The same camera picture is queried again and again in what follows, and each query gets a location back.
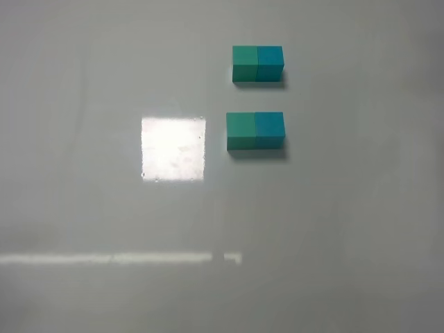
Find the green template cube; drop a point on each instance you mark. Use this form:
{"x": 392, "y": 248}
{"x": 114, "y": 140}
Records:
{"x": 244, "y": 63}

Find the blue template cube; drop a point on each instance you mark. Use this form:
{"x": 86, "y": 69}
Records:
{"x": 270, "y": 63}

